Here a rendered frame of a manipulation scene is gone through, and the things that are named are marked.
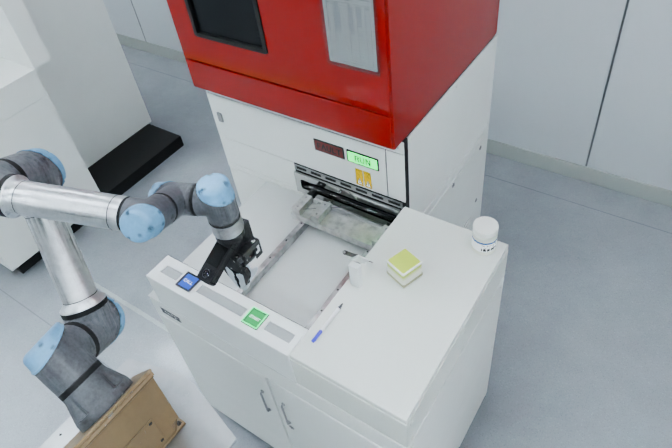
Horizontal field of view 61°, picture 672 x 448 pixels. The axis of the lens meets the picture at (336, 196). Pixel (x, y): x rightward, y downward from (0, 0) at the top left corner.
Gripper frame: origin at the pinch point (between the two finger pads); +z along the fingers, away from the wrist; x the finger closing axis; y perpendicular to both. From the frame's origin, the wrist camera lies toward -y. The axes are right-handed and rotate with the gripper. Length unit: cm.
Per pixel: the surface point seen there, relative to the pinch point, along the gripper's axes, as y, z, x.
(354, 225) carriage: 50, 23, -1
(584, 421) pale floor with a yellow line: 70, 111, -86
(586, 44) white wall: 207, 30, -31
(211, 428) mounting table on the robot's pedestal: -25.9, 28.7, -3.2
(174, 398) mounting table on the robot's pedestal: -25.0, 28.7, 11.8
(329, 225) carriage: 46, 23, 7
